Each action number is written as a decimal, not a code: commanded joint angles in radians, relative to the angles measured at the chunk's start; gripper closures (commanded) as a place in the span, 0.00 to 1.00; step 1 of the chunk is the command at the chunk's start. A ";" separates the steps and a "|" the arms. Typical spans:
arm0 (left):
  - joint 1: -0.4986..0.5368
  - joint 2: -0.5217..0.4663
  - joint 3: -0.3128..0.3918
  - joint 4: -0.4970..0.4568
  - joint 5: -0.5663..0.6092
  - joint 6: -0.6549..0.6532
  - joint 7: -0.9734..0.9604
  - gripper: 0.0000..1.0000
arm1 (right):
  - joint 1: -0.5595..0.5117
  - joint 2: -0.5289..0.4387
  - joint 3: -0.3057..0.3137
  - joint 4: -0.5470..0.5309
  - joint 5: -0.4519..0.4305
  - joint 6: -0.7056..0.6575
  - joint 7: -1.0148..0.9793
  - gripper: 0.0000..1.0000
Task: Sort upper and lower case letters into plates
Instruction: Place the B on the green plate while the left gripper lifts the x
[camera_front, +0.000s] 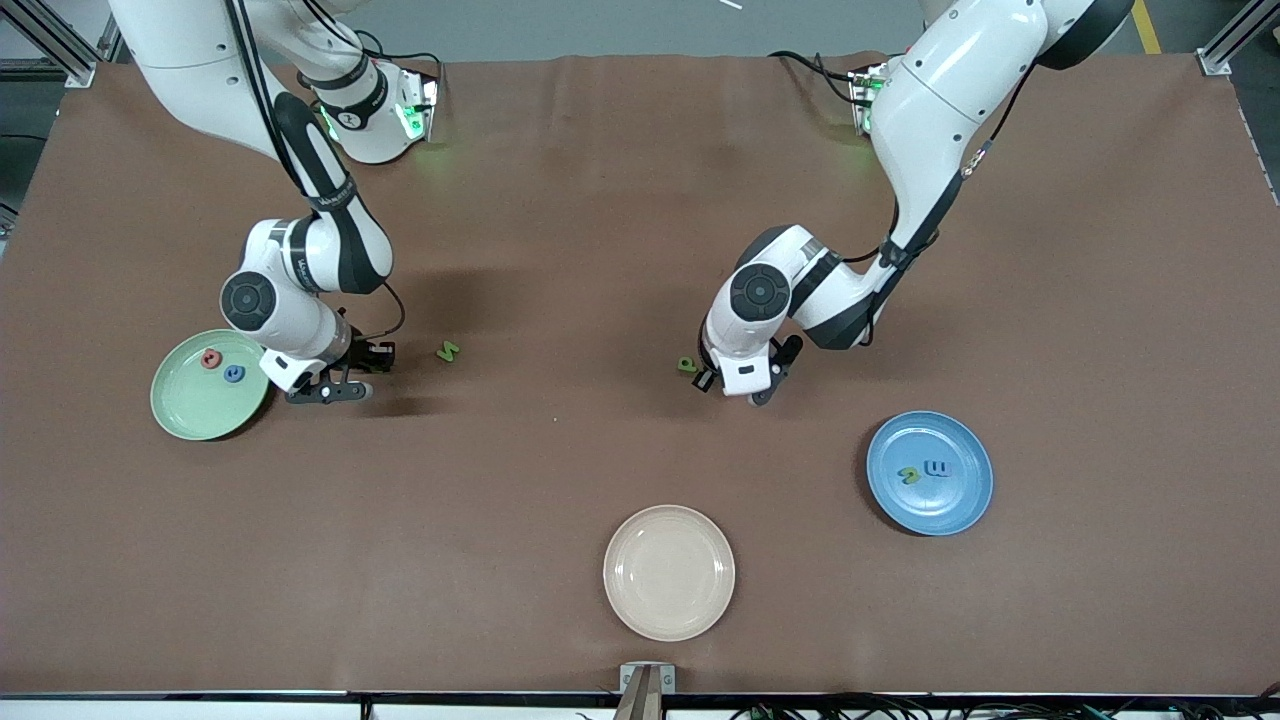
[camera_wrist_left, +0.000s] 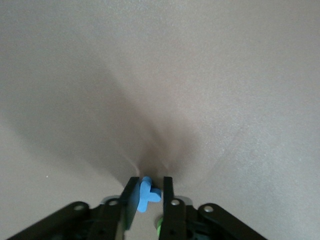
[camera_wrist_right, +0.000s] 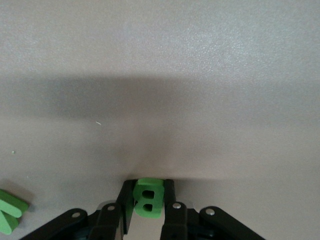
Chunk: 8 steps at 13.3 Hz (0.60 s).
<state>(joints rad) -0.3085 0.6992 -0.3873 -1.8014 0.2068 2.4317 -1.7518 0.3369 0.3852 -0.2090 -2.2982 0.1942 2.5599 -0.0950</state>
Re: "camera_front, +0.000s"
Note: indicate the green letter P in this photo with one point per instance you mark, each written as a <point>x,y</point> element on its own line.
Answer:
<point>685,366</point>

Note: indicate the red round lowercase letter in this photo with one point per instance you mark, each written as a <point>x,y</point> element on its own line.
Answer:
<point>211,359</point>

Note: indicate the green letter M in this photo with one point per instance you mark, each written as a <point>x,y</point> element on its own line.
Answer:
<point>448,351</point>

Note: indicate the green letter u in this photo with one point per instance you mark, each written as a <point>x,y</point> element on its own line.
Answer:
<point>909,476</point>

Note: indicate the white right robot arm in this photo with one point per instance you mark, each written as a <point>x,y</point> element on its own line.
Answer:
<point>200,60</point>

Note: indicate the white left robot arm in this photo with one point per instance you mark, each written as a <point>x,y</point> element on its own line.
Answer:
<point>940,100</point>

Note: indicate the light green plate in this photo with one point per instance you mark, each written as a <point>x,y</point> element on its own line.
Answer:
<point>195,400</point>

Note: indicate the brown table mat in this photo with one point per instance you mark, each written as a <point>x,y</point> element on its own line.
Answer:
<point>600,250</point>

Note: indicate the beige plate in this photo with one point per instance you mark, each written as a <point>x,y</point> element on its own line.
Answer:
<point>669,573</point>

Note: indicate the blue plate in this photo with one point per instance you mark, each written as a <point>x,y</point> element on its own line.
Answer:
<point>930,510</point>

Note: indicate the silver right base connector plate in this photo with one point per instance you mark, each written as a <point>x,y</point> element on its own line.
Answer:
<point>425,110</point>

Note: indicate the silver base connector plate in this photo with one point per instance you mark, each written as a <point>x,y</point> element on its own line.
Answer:
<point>425,110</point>
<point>860,90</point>

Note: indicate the silver left base connector plate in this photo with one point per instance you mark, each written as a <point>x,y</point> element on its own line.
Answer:
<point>860,90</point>

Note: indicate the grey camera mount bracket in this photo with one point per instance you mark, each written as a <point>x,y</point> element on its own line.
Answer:
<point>648,690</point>

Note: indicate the aluminium frame beam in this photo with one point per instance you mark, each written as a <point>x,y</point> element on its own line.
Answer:
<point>75,68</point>
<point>1225,50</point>

